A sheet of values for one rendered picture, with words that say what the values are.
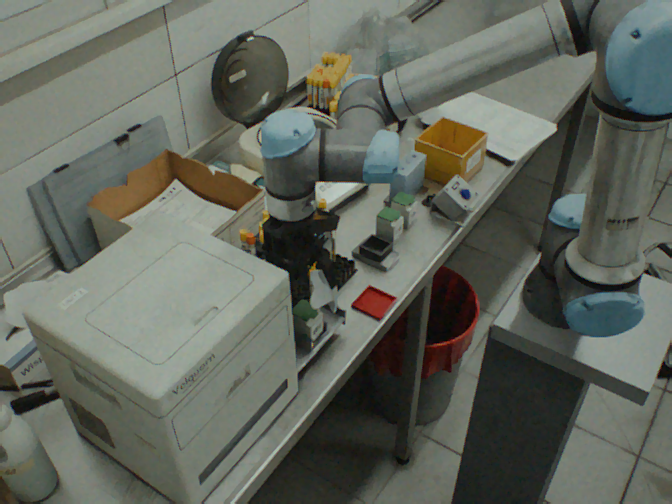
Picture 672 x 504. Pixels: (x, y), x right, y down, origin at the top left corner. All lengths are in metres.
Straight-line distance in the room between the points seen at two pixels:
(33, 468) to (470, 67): 0.87
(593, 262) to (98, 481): 0.84
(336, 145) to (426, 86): 0.17
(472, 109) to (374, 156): 1.07
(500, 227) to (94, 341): 2.26
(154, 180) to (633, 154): 1.02
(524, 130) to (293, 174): 1.06
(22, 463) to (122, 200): 0.64
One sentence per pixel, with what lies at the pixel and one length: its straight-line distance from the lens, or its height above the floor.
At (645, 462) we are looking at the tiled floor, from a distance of 2.35.
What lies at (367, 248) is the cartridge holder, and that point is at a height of 0.89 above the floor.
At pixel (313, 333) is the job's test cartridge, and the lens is 1.22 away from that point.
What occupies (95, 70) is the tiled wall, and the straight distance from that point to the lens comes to 1.48.
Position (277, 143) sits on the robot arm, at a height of 1.36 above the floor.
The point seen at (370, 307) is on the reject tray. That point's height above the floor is 0.88.
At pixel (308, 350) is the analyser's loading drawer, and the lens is 1.23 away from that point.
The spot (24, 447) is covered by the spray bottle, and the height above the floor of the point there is 1.01.
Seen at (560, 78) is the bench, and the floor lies 0.88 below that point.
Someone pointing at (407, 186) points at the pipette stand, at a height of 0.94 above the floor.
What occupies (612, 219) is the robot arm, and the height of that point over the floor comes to 1.26.
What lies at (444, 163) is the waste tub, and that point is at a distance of 1.65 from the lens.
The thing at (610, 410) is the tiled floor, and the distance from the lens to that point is 2.43.
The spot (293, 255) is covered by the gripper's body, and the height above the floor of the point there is 1.16.
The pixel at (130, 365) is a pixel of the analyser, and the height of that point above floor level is 1.17.
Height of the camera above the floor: 1.86
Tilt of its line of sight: 42 degrees down
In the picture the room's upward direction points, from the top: 1 degrees counter-clockwise
